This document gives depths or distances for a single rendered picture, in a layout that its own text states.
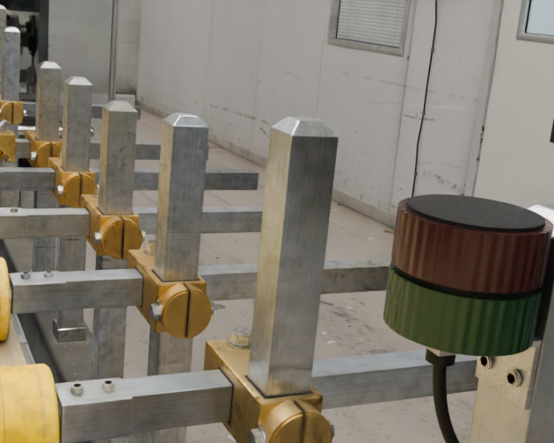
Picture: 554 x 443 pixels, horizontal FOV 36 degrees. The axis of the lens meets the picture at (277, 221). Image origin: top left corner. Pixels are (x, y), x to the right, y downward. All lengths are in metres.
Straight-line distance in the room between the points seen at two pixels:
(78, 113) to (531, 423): 1.00
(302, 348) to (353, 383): 0.10
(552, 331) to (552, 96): 3.84
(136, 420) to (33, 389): 0.08
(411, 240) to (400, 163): 4.77
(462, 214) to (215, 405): 0.36
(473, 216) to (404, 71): 4.77
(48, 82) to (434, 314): 1.25
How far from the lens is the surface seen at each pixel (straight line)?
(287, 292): 0.58
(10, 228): 1.08
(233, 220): 1.16
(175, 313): 0.81
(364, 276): 0.97
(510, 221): 0.33
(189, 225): 0.82
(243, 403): 0.63
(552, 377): 0.37
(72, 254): 1.33
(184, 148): 0.80
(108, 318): 1.10
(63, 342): 1.37
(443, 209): 0.33
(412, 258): 0.32
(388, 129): 5.20
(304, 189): 0.57
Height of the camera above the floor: 1.24
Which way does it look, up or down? 14 degrees down
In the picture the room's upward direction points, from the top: 6 degrees clockwise
